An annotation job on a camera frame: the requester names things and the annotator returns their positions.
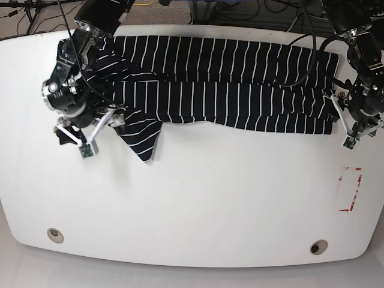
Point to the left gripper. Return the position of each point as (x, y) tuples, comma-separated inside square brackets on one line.
[(364, 108)]

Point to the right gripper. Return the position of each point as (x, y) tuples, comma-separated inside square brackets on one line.
[(81, 107)]

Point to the black white striped T-shirt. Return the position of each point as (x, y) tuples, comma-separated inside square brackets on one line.
[(247, 85)]

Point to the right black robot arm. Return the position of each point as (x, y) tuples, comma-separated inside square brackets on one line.
[(96, 20)]

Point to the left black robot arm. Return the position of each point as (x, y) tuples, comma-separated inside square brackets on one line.
[(352, 24)]

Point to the red tape rectangle marking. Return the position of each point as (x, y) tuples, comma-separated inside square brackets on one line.
[(347, 188)]

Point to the black tripod stand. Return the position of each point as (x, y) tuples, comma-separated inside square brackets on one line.
[(29, 9)]

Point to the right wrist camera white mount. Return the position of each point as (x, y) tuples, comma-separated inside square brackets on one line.
[(86, 142)]

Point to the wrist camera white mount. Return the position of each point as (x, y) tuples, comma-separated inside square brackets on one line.
[(86, 142), (358, 130)]

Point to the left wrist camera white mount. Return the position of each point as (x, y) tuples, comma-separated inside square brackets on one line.
[(358, 130)]

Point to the left table cable grommet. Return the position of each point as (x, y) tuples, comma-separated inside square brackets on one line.
[(55, 235)]

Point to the table cable grommet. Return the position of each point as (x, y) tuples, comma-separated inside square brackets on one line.
[(55, 235), (319, 247)]

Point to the right table cable grommet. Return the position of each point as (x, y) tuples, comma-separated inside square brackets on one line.
[(319, 247)]

